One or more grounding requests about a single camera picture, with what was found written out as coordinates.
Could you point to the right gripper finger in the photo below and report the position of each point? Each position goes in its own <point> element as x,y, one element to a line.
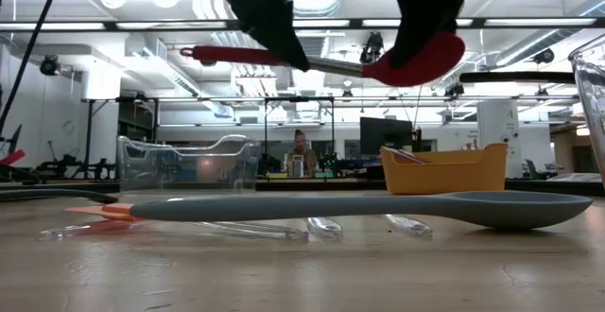
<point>425,19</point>

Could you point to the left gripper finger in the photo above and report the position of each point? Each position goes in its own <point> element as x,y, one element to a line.
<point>260,9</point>

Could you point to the red silicone spoon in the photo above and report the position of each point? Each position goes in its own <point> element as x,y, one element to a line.
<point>425,73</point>

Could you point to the orange silicone spatula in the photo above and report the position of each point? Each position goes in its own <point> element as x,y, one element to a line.
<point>118,212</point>

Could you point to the black monitor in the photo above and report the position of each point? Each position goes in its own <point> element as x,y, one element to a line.
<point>385,134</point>

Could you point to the white column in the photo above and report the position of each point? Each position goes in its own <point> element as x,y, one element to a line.
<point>498,132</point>

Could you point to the person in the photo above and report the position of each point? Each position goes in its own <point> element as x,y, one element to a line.
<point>301,153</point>

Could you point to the yellow plastic bin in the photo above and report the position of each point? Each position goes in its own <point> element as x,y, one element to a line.
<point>444,175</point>

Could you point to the silver cylinder container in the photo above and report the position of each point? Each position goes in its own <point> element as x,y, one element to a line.
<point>298,166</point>

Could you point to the clear plastic bin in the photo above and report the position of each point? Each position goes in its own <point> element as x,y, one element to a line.
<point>189,170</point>

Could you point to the clear measuring jug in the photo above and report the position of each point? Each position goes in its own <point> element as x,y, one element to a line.
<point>593,94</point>

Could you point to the blue silicone spoon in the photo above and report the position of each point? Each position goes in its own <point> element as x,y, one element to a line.
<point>331,206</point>

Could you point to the small red tool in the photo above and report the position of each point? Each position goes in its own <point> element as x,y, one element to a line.
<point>13,157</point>

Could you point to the black ceiling camera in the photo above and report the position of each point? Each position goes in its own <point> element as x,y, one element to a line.
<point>49,65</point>
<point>372,47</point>
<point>543,57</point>

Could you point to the overhead frame bar with lights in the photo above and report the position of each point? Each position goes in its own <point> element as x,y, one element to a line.
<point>354,22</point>

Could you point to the black workstation frame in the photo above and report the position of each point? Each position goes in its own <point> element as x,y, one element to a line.
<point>89,137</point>
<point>265,127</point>

